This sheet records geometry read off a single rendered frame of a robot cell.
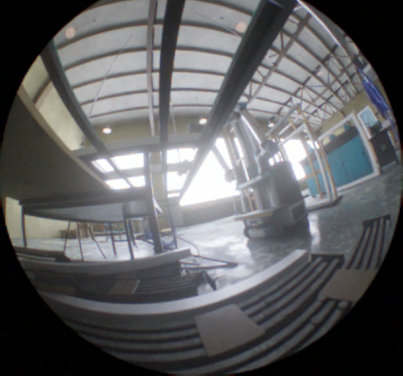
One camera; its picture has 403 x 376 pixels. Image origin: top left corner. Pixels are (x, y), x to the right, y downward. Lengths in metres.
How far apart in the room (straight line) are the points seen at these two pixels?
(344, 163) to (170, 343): 3.98
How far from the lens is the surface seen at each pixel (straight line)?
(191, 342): 0.16
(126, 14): 8.13
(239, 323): 0.16
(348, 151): 3.93
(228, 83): 0.50
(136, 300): 0.28
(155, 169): 1.18
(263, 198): 1.88
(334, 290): 0.18
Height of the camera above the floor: 0.45
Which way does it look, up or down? 17 degrees up
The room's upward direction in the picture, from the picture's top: 13 degrees counter-clockwise
